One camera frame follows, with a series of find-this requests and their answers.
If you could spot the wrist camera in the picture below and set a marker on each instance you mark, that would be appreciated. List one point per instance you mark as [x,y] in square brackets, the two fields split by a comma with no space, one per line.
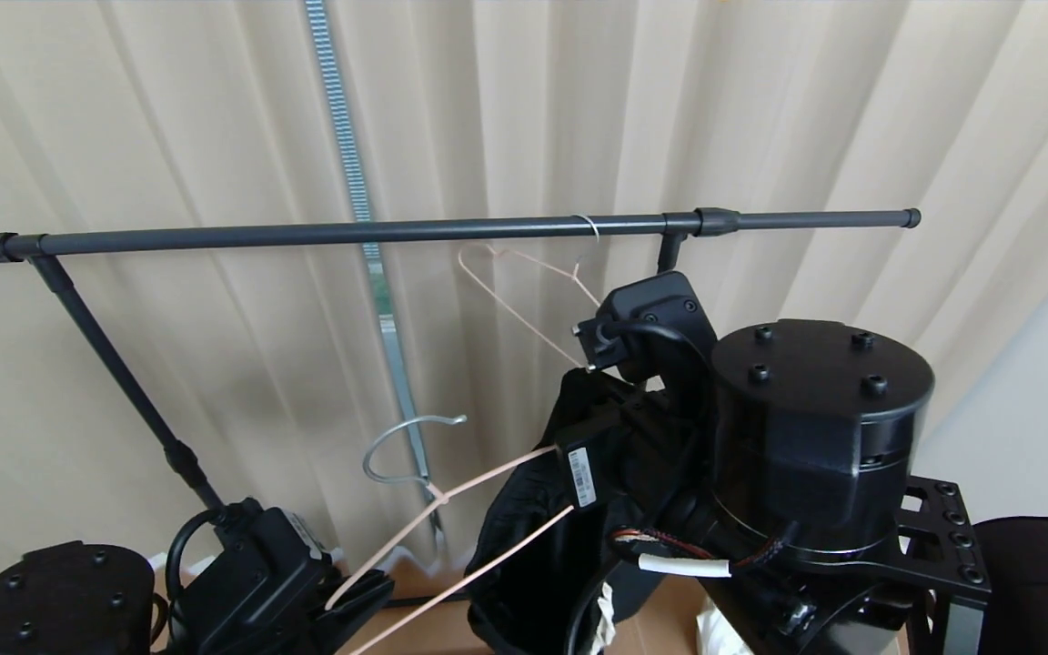
[260,573]
[660,305]

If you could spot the black garment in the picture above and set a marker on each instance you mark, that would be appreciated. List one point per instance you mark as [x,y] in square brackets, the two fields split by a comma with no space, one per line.
[524,546]

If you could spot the beige curtain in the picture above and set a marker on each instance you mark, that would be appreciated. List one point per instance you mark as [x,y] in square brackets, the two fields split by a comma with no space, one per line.
[124,118]
[760,118]

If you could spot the window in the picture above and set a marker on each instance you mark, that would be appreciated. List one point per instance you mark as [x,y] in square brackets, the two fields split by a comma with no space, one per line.
[342,118]

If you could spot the white printed garment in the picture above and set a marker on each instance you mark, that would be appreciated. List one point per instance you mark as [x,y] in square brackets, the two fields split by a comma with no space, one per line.
[720,632]

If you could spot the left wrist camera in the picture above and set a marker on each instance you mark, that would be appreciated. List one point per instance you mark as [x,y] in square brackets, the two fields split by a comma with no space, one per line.
[260,573]

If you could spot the black clothes rack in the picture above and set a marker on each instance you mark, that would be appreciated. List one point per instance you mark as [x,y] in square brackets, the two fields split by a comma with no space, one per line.
[306,235]

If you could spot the pink clothes hanger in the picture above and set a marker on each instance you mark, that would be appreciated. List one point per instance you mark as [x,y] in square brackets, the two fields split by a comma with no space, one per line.
[488,564]
[521,313]

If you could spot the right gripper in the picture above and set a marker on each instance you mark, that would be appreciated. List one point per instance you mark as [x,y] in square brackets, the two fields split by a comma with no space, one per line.
[642,455]

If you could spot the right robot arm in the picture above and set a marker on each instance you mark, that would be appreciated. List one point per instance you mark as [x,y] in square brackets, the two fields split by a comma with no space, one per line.
[815,428]

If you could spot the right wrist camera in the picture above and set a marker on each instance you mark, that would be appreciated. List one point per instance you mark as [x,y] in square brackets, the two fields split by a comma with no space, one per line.
[660,305]

